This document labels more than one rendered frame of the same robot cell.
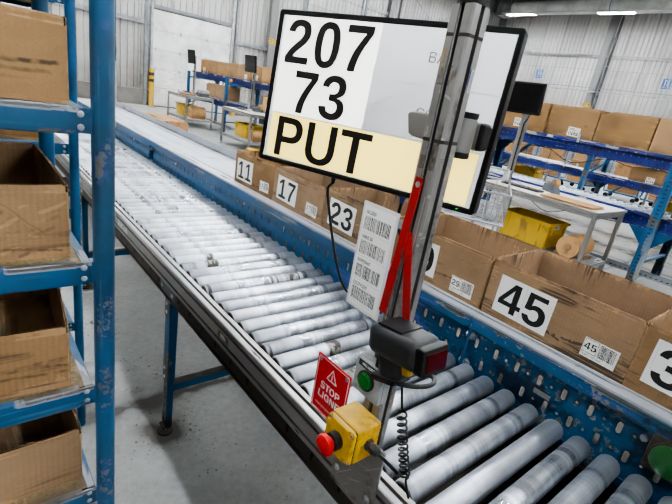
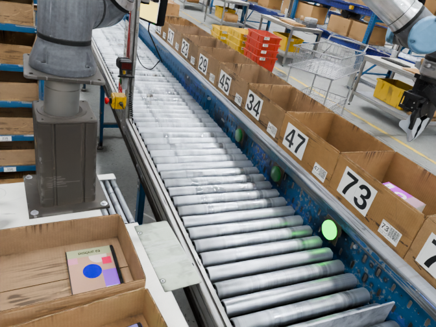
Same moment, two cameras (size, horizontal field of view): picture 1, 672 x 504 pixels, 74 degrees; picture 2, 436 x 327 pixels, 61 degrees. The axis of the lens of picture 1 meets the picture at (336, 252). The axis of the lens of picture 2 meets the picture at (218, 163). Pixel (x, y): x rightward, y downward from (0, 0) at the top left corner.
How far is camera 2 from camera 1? 1.51 m
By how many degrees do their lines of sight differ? 16
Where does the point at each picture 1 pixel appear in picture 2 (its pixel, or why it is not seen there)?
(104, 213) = not seen: hidden behind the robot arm
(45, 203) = (26, 9)
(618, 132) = not seen: outside the picture
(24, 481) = (22, 94)
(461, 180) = (154, 13)
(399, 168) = (142, 9)
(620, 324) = (242, 85)
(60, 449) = (32, 87)
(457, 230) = (237, 58)
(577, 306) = (235, 80)
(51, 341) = (28, 50)
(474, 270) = (215, 69)
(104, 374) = not seen: hidden behind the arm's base
